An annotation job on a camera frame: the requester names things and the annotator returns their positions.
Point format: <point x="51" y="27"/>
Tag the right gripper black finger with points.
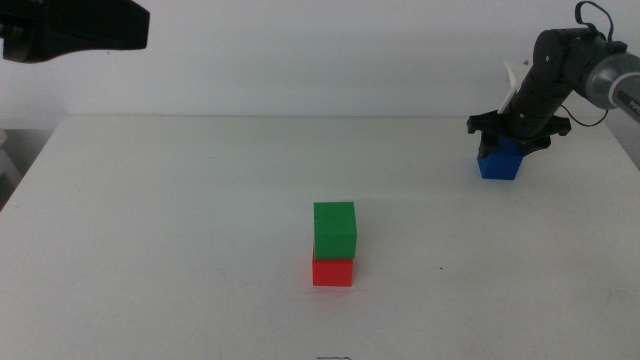
<point x="536" y="145"/>
<point x="487" y="145"/>

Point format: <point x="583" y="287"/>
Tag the blue cube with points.
<point x="500" y="167"/>

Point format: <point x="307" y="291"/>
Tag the green cube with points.
<point x="335" y="230"/>

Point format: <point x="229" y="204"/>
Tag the red cube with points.
<point x="332" y="272"/>

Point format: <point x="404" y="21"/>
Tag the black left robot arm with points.
<point x="75" y="25"/>

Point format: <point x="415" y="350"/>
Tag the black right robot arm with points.
<point x="590" y="65"/>

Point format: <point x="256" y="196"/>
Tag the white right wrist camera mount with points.
<point x="511" y="90"/>

